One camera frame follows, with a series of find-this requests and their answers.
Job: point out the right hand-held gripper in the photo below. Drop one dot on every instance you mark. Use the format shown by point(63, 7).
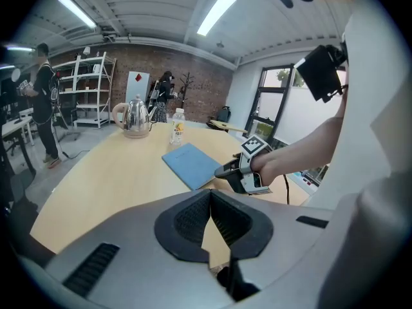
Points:
point(254, 145)

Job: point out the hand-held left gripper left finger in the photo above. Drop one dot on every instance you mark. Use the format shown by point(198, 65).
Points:
point(128, 253)

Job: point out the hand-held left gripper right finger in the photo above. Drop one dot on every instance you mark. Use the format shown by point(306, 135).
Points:
point(289, 237)

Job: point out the blue cover notebook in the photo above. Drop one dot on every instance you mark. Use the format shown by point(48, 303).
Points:
point(193, 166)

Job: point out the person's right forearm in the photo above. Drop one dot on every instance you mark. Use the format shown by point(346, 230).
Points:
point(305, 150)

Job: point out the small wooden side table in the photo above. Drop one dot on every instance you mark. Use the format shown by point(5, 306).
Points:
point(225, 125)

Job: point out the black backpack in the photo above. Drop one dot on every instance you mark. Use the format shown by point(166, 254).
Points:
point(225, 113)

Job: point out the clear plastic drink bottle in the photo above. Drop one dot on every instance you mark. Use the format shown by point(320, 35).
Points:
point(178, 127)

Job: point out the black-framed window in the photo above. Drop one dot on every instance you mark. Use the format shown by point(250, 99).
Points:
point(277, 108)

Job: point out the black coat rack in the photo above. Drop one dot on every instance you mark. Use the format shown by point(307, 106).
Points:
point(186, 89)

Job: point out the steel electric kettle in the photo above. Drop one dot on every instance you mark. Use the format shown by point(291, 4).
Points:
point(135, 121)

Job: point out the black office chair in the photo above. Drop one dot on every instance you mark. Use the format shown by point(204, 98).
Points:
point(19, 188)

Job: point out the black chest-mounted monitor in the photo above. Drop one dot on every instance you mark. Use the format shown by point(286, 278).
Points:
point(322, 72)

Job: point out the person's white shirt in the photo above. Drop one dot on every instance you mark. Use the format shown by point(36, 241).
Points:
point(380, 108)

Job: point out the long ceiling light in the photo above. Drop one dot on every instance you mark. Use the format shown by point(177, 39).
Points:
point(216, 14)
point(77, 11)

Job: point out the white metal shelf rack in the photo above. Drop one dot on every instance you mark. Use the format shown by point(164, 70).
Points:
point(87, 90)

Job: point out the white desk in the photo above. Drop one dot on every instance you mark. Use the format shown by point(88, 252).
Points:
point(16, 124)

